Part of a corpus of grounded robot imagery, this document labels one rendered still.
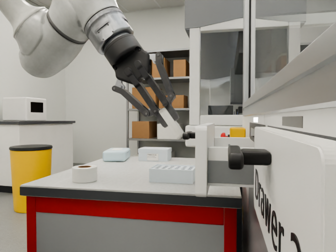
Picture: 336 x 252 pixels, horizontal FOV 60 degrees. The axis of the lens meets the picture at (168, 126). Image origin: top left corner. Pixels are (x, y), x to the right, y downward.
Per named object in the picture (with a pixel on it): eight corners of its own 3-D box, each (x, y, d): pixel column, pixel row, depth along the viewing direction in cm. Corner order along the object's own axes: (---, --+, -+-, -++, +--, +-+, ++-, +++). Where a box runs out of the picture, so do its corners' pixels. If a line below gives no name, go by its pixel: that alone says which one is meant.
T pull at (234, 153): (228, 170, 23) (228, 153, 23) (227, 158, 30) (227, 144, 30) (276, 172, 22) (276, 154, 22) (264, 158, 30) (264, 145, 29)
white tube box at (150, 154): (138, 161, 122) (138, 148, 122) (144, 158, 131) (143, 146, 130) (167, 161, 119) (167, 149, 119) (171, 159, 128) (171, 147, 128)
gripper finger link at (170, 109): (161, 100, 61) (173, 92, 60) (175, 120, 60) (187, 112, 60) (160, 100, 59) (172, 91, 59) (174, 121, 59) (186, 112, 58)
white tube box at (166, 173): (149, 182, 82) (149, 168, 82) (156, 176, 90) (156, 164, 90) (192, 184, 79) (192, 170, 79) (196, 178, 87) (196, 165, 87)
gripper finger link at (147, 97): (128, 65, 59) (123, 70, 59) (158, 112, 58) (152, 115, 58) (134, 69, 63) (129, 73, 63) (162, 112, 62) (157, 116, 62)
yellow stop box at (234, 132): (227, 152, 86) (227, 127, 86) (227, 149, 93) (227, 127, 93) (245, 152, 85) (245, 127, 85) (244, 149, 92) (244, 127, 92)
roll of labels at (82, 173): (69, 183, 80) (69, 169, 80) (74, 178, 87) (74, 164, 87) (95, 182, 81) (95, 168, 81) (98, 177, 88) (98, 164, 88)
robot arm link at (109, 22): (111, 0, 57) (128, 24, 56) (127, 16, 65) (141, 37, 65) (76, 29, 58) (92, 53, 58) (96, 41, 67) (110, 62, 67)
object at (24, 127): (-26, 191, 372) (-28, 96, 369) (38, 174, 482) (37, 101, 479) (20, 196, 352) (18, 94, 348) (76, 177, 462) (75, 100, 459)
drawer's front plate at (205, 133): (195, 197, 44) (195, 125, 44) (207, 166, 73) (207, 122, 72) (206, 198, 44) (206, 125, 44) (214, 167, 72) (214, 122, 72)
